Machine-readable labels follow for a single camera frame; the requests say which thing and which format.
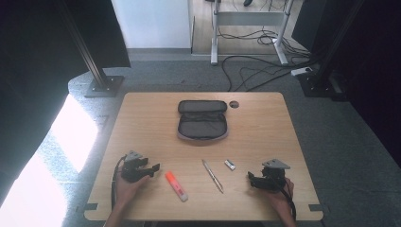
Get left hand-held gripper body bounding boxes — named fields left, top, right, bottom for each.
left=120, top=150, right=149, bottom=183

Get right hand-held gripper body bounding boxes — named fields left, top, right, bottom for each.
left=260, top=158, right=291, bottom=192

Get orange highlighter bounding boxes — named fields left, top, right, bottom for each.
left=164, top=170, right=189, bottom=203

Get grey pencil case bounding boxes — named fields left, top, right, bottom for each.
left=176, top=99, right=229, bottom=142

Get person's left hand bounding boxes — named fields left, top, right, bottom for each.
left=113, top=175, right=151, bottom=206

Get person's right hand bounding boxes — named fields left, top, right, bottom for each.
left=261, top=177, right=296, bottom=216

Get silver pen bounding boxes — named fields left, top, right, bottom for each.
left=201, top=159, right=225, bottom=195

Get black metal stand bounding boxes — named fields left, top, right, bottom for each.
left=58, top=0, right=126, bottom=99
left=297, top=0, right=367, bottom=98

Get white power strip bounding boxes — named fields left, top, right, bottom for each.
left=289, top=66, right=313, bottom=77

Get dark curtain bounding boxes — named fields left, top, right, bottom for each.
left=291, top=0, right=401, bottom=168
left=0, top=0, right=132, bottom=202

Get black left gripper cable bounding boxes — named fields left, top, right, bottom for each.
left=110, top=155, right=128, bottom=211

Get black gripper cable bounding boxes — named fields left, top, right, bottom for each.
left=277, top=178, right=298, bottom=221
left=110, top=155, right=128, bottom=211

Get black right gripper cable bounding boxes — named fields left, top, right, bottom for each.
left=277, top=178, right=298, bottom=221

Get black table bracket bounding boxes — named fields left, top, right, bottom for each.
left=75, top=202, right=99, bottom=213

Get black floor cables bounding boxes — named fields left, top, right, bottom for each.
left=218, top=26, right=320, bottom=93

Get white desk frame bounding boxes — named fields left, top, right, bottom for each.
left=210, top=0, right=296, bottom=66

